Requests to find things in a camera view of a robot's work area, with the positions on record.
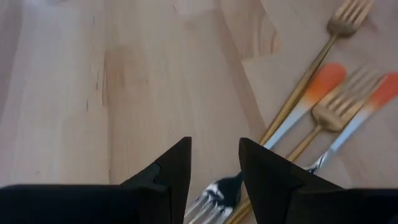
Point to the gold fork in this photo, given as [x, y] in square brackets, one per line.
[342, 23]
[332, 116]

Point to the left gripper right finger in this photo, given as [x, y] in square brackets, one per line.
[280, 196]

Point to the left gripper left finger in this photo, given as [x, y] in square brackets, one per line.
[149, 202]

